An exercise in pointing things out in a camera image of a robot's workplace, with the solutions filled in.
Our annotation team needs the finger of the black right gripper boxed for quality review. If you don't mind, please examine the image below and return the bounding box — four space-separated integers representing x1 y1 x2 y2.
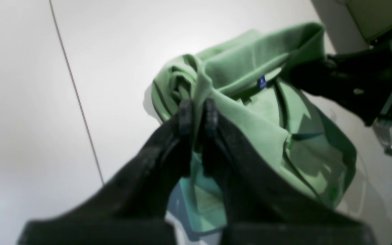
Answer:
290 43 392 127

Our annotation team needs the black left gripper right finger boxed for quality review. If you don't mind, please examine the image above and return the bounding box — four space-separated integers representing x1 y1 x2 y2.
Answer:
201 99 377 245

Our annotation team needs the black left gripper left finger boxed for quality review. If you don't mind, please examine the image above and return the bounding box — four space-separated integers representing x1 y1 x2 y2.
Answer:
17 100 193 245

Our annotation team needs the light green T-shirt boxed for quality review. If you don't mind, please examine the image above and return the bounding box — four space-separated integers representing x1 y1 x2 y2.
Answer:
151 21 357 235

